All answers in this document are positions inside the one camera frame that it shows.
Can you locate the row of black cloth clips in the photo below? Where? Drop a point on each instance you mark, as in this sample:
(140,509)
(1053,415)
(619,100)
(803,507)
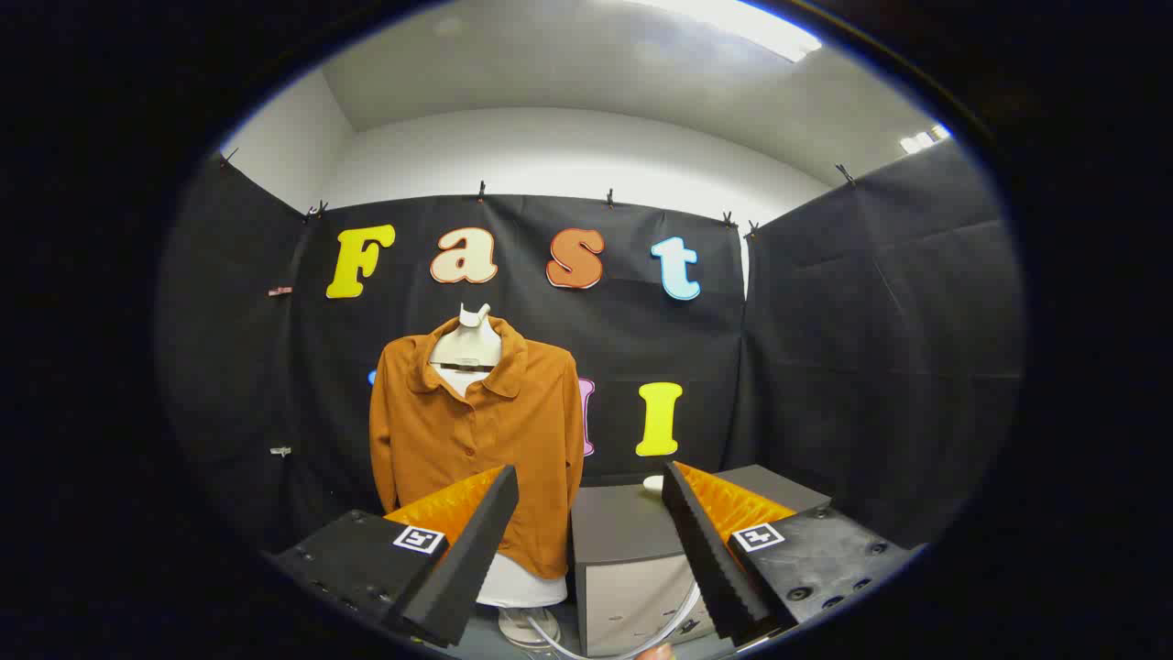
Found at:
(480,191)

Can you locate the orange button shirt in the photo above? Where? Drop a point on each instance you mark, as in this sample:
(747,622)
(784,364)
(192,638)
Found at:
(486,440)

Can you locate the small ceiling light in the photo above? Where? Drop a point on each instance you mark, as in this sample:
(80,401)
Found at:
(921,139)

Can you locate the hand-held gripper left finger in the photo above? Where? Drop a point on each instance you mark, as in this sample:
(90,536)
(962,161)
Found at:
(467,559)

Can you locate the white mannequin torso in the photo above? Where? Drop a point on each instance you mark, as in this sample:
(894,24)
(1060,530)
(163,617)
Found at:
(467,348)

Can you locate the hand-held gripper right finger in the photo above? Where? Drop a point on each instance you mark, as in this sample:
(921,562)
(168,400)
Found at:
(710,559)

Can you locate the round mannequin stand base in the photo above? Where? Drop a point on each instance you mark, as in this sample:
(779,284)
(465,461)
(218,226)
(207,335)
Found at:
(524,628)

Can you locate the long ceiling light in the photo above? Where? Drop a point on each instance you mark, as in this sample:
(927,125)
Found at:
(751,27)

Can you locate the grey cabinet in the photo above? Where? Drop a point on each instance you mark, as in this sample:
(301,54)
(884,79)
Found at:
(623,532)

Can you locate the black backdrop cloth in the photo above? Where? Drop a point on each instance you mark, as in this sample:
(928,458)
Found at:
(825,321)

